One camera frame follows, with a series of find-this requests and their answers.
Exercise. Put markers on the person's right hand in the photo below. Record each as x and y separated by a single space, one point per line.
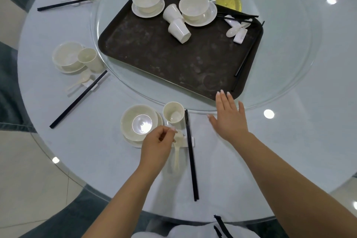
231 123

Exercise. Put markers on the person's left hand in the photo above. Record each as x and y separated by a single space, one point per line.
156 151

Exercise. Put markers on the bunch of black chopsticks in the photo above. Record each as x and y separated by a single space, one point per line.
241 63

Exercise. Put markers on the heap of small white pieces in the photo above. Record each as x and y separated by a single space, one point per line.
240 37

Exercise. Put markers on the black tray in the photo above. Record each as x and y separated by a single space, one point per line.
153 51

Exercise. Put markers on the person's right forearm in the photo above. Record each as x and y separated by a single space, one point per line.
293 184

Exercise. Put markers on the person's left forearm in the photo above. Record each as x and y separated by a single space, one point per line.
125 207

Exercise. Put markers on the white round table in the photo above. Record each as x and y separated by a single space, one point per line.
293 134

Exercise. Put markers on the person's white shirt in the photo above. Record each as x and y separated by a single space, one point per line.
189 232

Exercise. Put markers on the glass lazy susan turntable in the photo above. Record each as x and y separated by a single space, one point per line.
284 51

